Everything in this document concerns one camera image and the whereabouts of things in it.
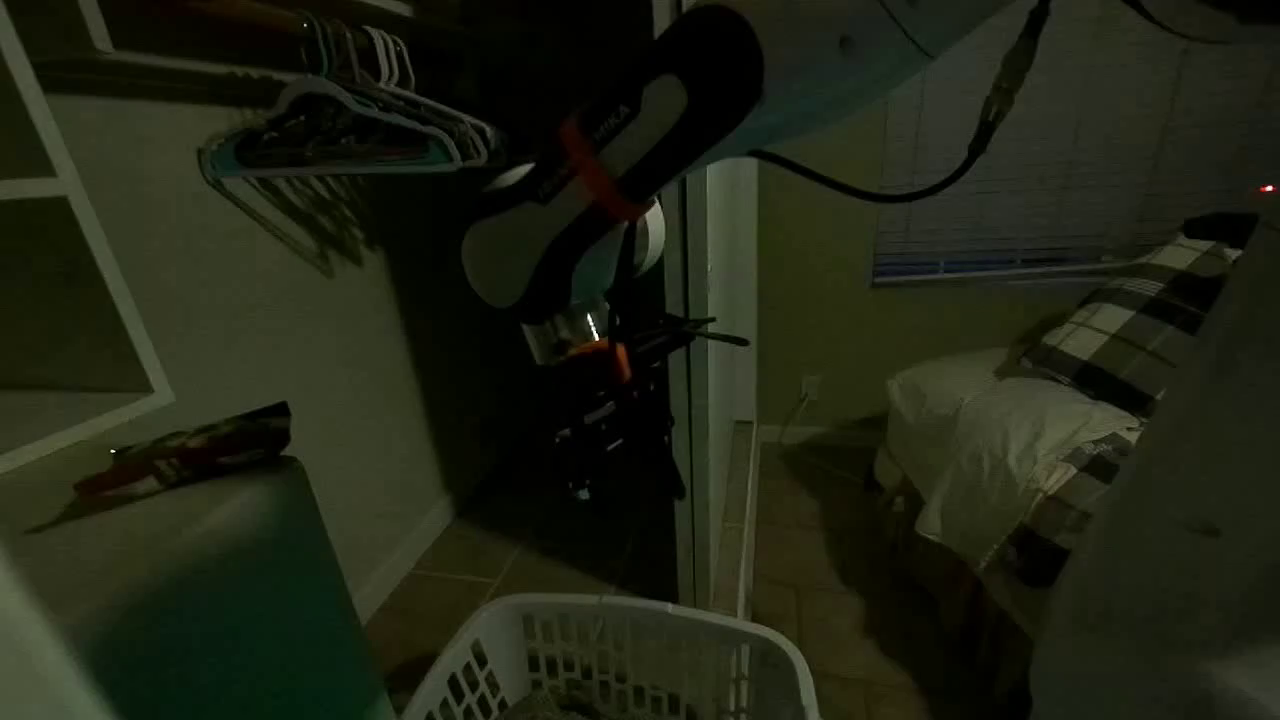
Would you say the black white plaid pillow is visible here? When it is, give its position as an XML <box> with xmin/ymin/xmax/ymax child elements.
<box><xmin>996</xmin><ymin>232</ymin><xmax>1250</xmax><ymax>418</ymax></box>

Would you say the white door frame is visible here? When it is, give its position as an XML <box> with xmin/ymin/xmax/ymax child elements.
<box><xmin>650</xmin><ymin>144</ymin><xmax>766</xmax><ymax>624</ymax></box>

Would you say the dark cloth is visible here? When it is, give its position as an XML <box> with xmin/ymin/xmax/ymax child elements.
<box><xmin>71</xmin><ymin>397</ymin><xmax>294</xmax><ymax>503</ymax></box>

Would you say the plaid bed blanket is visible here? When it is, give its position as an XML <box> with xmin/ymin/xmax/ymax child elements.
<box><xmin>996</xmin><ymin>423</ymin><xmax>1140</xmax><ymax>591</ymax></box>

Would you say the orange cable strap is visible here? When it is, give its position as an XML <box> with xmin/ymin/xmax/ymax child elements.
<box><xmin>556</xmin><ymin>114</ymin><xmax>647</xmax><ymax>222</ymax></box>

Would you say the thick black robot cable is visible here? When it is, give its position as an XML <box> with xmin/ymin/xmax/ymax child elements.
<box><xmin>747</xmin><ymin>0</ymin><xmax>1057</xmax><ymax>206</ymax></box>

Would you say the bed with white sheet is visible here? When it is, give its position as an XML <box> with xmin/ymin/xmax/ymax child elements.
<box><xmin>870</xmin><ymin>345</ymin><xmax>1153</xmax><ymax>581</ymax></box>

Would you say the white plastic laundry basket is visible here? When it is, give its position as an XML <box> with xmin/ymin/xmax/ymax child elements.
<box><xmin>397</xmin><ymin>589</ymin><xmax>825</xmax><ymax>720</ymax></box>

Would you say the white plastic clothes hanger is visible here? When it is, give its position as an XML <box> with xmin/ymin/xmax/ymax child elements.
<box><xmin>294</xmin><ymin>15</ymin><xmax>503</xmax><ymax>167</ymax></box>

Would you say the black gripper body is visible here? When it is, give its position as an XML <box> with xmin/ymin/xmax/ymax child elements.
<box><xmin>535</xmin><ymin>330</ymin><xmax>690</xmax><ymax>503</ymax></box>

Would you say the wooden closet rod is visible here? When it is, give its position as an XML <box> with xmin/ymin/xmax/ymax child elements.
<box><xmin>117</xmin><ymin>0</ymin><xmax>330</xmax><ymax>38</ymax></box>

